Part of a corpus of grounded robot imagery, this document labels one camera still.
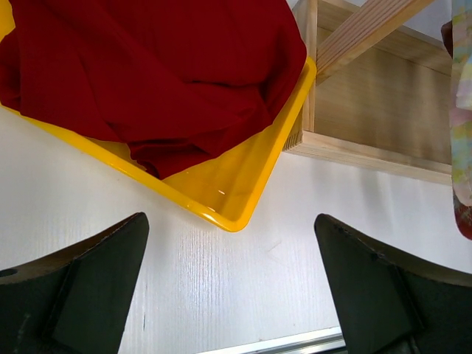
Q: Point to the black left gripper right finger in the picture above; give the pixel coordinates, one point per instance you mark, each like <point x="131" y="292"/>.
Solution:
<point x="390" y="301"/>

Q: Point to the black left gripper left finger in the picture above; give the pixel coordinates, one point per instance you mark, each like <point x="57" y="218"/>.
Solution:
<point x="77" y="299"/>

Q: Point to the red skirt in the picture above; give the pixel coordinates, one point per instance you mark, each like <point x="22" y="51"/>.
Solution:
<point x="178" y="82"/>

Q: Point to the red plaid garment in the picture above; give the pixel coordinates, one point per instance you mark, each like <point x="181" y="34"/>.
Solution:
<point x="462" y="213"/>

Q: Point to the yellow plastic tray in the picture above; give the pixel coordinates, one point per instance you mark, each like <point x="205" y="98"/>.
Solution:
<point x="223" y="190"/>

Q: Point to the wooden clothes rack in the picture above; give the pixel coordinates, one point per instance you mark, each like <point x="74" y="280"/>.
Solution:
<point x="380" y="97"/>

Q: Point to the pastel floral garment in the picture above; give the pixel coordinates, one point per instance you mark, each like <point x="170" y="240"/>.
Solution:
<point x="460" y="107"/>

